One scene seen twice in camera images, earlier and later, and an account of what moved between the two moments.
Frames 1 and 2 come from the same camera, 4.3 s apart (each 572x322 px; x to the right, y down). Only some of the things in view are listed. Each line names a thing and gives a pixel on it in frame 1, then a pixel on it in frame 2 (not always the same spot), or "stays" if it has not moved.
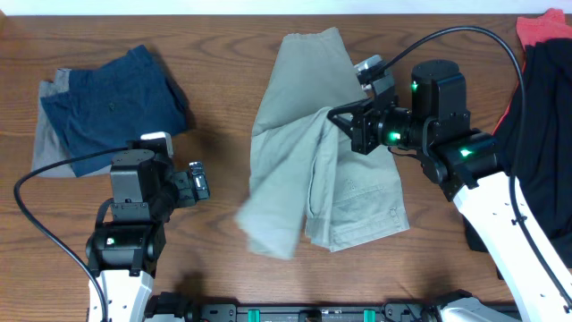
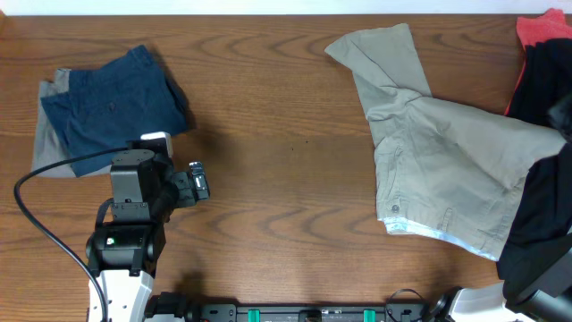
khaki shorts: (307, 180) to (442, 171)
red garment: (532, 30) stays
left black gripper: (186, 193) stays
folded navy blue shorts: (111, 106) stays
